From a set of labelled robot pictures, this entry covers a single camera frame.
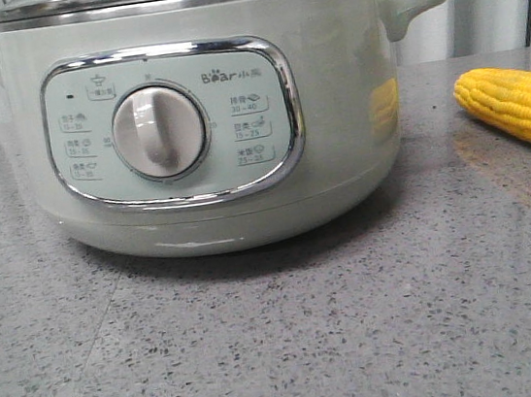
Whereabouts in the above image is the pale green electric cooking pot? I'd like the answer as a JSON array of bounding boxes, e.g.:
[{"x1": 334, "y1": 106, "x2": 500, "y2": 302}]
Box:
[{"x1": 0, "y1": 0, "x2": 444, "y2": 257}]

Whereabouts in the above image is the yellow corn cob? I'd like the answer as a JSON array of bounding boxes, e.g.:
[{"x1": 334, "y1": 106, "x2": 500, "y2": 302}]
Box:
[{"x1": 453, "y1": 68, "x2": 531, "y2": 143}]

